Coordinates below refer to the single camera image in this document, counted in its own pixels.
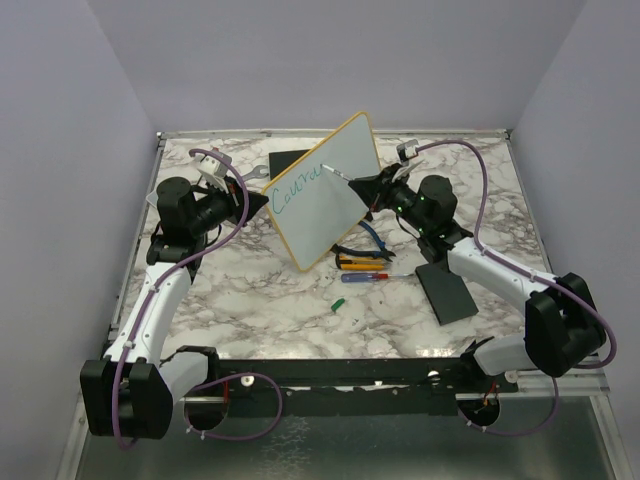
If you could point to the small black network switch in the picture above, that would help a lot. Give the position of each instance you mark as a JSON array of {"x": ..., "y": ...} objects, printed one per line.
[{"x": 447, "y": 294}]

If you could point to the white green whiteboard marker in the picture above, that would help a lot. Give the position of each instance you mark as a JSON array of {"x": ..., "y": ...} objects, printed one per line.
[{"x": 336, "y": 172}]

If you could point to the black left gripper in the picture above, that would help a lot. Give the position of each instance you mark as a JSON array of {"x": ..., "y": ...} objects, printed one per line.
[{"x": 235, "y": 198}]

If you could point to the silver open-end wrench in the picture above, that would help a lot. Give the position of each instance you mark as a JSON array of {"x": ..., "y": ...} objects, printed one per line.
[{"x": 258, "y": 172}]

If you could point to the green marker cap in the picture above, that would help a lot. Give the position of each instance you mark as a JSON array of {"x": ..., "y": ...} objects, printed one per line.
[{"x": 337, "y": 304}]

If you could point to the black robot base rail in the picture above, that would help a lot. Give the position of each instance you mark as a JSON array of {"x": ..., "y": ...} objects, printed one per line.
[{"x": 341, "y": 387}]

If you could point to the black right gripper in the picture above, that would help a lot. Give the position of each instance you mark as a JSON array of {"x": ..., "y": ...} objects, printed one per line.
[{"x": 375, "y": 189}]

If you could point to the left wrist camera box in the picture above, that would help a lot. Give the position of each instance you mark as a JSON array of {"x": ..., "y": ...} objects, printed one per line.
[{"x": 212, "y": 170}]

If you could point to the large black network switch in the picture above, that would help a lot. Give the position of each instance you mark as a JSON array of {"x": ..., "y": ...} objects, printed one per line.
[{"x": 281, "y": 160}]

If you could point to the yellow utility knife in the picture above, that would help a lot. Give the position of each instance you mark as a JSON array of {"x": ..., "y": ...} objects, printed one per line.
[{"x": 347, "y": 263}]

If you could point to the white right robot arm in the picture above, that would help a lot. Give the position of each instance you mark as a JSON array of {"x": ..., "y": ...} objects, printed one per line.
[{"x": 560, "y": 323}]

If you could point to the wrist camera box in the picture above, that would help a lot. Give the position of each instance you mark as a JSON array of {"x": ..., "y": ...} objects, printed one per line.
[
  {"x": 407, "y": 151},
  {"x": 212, "y": 170}
]

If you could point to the small white square device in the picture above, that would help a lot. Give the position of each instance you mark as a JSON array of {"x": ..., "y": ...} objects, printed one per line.
[{"x": 152, "y": 199}]

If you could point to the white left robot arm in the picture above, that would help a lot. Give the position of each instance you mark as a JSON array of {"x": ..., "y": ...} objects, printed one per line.
[{"x": 132, "y": 390}]

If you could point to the blue red screwdriver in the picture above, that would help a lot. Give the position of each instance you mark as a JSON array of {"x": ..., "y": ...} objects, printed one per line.
[{"x": 370, "y": 277}]

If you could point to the yellow framed whiteboard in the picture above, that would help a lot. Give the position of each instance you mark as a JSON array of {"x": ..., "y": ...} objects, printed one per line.
[{"x": 312, "y": 209}]

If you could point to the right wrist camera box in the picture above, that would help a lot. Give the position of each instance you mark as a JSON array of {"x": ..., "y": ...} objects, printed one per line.
[{"x": 407, "y": 151}]

